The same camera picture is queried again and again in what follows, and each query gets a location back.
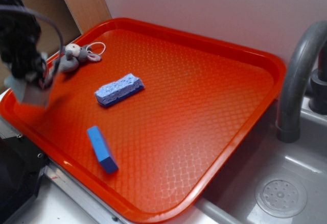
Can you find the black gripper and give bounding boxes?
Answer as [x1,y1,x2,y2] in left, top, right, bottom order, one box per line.
[1,0,56,107]

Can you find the light blue cloth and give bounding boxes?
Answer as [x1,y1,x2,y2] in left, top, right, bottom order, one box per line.
[4,52,52,92]

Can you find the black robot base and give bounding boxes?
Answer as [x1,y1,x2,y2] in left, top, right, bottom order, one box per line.
[1,135,49,223]

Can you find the grey plush mouse toy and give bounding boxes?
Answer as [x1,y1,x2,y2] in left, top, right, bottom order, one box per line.
[53,42,106,73]

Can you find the blue sponge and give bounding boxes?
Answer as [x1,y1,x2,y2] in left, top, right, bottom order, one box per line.
[95,73,145,107]

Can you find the blue rectangular block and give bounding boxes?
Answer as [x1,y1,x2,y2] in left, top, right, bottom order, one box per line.
[87,126,119,173]

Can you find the wooden board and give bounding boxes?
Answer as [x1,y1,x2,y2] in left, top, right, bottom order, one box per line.
[64,0,111,34]

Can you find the red plastic tray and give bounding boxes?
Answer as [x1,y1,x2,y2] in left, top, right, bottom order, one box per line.
[1,18,286,223]

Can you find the grey toy sink basin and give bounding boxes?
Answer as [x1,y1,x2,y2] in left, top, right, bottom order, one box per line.
[196,105,326,223]

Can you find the grey sink faucet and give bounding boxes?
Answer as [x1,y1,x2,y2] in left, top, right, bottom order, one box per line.
[276,20,326,143]

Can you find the round sink drain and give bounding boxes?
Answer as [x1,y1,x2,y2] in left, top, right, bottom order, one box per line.
[255,174,307,218]

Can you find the grey cable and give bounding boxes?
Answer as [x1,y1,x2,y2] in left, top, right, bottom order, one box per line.
[0,6,64,64]

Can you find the dark faucet handle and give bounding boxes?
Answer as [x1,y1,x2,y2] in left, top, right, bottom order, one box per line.
[309,44,326,115]

